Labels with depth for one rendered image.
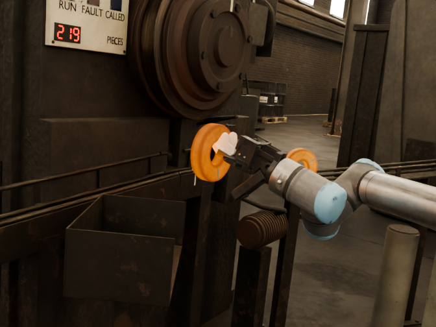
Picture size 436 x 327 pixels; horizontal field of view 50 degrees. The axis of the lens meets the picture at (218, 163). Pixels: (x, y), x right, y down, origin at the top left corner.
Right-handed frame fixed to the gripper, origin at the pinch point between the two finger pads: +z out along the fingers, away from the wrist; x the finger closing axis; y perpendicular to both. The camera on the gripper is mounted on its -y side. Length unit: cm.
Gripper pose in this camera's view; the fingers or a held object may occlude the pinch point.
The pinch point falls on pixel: (213, 145)
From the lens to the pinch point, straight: 123.6
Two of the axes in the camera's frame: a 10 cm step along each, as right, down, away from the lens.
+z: -7.5, -4.5, 4.9
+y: 3.2, -8.9, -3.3
